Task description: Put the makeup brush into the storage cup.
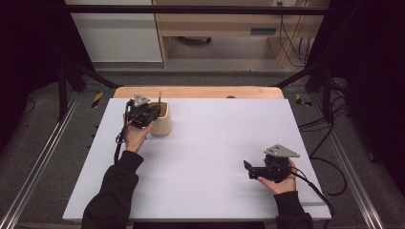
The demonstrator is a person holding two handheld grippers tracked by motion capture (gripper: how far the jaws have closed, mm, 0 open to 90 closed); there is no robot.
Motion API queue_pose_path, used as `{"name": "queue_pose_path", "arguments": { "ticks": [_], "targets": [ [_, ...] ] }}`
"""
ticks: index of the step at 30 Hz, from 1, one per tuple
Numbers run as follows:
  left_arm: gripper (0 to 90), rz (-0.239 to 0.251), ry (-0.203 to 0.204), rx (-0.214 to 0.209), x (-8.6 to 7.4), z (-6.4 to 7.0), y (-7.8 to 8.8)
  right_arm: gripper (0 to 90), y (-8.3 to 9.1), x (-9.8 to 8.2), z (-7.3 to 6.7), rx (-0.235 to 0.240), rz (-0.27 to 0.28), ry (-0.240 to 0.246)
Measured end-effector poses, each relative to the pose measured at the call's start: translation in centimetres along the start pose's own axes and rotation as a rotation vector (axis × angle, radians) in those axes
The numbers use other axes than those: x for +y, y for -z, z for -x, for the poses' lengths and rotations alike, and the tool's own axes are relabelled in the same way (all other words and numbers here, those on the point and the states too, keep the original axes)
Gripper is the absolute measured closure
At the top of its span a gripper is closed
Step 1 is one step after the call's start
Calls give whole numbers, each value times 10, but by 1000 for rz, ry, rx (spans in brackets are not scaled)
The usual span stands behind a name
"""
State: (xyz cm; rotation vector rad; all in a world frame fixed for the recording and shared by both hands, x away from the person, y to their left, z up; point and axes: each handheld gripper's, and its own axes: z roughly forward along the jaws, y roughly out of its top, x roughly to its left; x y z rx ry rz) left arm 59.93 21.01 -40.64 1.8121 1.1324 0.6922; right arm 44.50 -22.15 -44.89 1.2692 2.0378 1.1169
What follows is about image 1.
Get yellow clamp right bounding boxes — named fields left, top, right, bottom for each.
left=294, top=92, right=313, bottom=108

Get person's right hand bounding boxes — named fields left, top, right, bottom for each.
left=256, top=157, right=298, bottom=196

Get black horizontal frame bar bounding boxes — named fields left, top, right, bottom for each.
left=62, top=4, right=332, bottom=16

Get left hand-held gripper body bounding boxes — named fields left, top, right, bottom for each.
left=125, top=93, right=153, bottom=130

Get white cabinet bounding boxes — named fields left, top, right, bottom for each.
left=65, top=0, right=163, bottom=64

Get yellow clamp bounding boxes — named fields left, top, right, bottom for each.
left=91, top=91, right=105, bottom=110
left=294, top=92, right=313, bottom=108

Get hand-held gripper cable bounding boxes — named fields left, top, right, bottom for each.
left=113, top=100, right=134, bottom=165
left=288, top=165, right=336, bottom=229

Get aluminium floor rail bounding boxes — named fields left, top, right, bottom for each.
left=0, top=91, right=81, bottom=229
left=309, top=94, right=387, bottom=229

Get chair base with casters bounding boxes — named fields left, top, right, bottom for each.
left=176, top=35, right=213, bottom=46

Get black floor cables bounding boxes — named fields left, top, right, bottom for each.
left=298, top=77, right=349, bottom=198

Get black frame strut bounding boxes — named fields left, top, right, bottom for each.
left=56, top=59, right=124, bottom=122
left=272, top=59, right=336, bottom=124

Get wooden table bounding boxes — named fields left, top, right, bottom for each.
left=113, top=85, right=285, bottom=100

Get light wooden desk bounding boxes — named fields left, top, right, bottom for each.
left=152, top=0, right=330, bottom=70

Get cream square cup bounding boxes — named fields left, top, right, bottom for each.
left=148, top=101, right=173, bottom=137

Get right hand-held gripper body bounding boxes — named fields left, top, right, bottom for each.
left=254, top=144, right=301, bottom=183

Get left hand-held gripper cable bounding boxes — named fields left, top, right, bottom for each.
left=113, top=100, right=134, bottom=165

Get yellow clamp left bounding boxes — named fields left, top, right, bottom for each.
left=91, top=91, right=105, bottom=110

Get person's left hand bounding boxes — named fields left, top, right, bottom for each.
left=122, top=114, right=156, bottom=155

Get cables under desk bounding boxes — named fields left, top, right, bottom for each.
left=276, top=1, right=315, bottom=69

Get black curtain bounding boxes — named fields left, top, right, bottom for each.
left=309, top=0, right=405, bottom=195
left=0, top=0, right=96, bottom=152

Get right hand-held gripper cable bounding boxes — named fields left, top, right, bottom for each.
left=288, top=165, right=336, bottom=229

